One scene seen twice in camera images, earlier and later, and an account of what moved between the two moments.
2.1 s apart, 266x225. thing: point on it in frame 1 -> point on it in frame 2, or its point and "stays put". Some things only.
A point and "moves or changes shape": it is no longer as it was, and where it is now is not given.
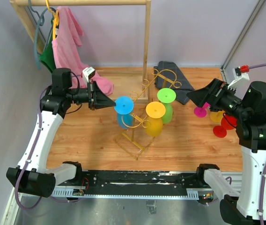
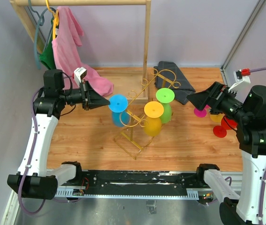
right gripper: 211,94 stays put
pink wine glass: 201,112 stays put
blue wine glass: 124,109 moves or changes shape
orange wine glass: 216,116 stays put
